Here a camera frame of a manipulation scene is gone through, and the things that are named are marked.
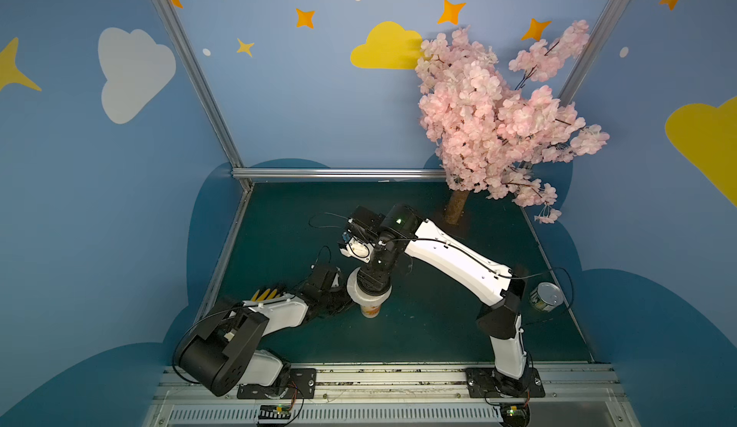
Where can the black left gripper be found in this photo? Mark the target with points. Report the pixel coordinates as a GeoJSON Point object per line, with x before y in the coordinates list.
{"type": "Point", "coordinates": [332, 298]}

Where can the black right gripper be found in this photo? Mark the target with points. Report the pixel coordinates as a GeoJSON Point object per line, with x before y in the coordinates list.
{"type": "Point", "coordinates": [374, 280]}

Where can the round white leak-proof paper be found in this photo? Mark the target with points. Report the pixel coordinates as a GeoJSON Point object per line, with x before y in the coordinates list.
{"type": "Point", "coordinates": [362, 297]}

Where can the printed paper milk tea cup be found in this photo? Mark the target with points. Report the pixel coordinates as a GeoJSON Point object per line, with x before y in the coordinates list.
{"type": "Point", "coordinates": [370, 311]}

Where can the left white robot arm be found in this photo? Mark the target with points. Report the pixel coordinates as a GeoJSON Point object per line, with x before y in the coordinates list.
{"type": "Point", "coordinates": [221, 351]}

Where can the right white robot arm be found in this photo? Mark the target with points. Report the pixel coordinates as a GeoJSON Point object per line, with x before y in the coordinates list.
{"type": "Point", "coordinates": [496, 285]}

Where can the left green circuit board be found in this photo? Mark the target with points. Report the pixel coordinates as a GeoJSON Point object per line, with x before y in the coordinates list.
{"type": "Point", "coordinates": [270, 414]}

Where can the green circuit board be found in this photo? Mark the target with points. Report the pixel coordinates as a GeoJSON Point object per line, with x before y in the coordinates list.
{"type": "Point", "coordinates": [270, 414]}
{"type": "Point", "coordinates": [515, 415]}

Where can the silver tin can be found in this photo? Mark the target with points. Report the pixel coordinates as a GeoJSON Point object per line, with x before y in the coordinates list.
{"type": "Point", "coordinates": [546, 297]}

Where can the pink cherry blossom tree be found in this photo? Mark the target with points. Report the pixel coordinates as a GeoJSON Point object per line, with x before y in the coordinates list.
{"type": "Point", "coordinates": [490, 134]}

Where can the right green circuit board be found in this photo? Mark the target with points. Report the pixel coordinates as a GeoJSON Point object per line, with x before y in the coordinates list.
{"type": "Point", "coordinates": [515, 415]}

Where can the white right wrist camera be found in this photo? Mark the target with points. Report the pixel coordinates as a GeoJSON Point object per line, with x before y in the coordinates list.
{"type": "Point", "coordinates": [352, 246]}

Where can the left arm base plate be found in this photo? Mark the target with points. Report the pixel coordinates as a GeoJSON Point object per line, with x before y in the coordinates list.
{"type": "Point", "coordinates": [295, 383]}

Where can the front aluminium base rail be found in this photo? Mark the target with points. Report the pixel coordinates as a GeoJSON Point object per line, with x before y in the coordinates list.
{"type": "Point", "coordinates": [412, 394]}

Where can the left side table rail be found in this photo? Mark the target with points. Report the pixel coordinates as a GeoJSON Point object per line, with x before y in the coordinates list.
{"type": "Point", "coordinates": [215, 284]}

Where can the horizontal aluminium frame rail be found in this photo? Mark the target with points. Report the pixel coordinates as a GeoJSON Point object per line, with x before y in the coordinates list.
{"type": "Point", "coordinates": [315, 174]}

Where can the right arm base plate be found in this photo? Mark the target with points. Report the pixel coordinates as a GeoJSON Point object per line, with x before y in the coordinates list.
{"type": "Point", "coordinates": [487, 382]}

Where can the right aluminium frame post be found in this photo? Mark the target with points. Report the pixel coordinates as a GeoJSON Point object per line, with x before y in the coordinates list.
{"type": "Point", "coordinates": [605, 25]}

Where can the aluminium frame post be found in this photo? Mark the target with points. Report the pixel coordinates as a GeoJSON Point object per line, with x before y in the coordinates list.
{"type": "Point", "coordinates": [605, 25]}
{"type": "Point", "coordinates": [168, 14]}

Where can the left aluminium frame post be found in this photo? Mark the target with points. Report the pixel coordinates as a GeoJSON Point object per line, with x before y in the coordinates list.
{"type": "Point", "coordinates": [168, 14]}

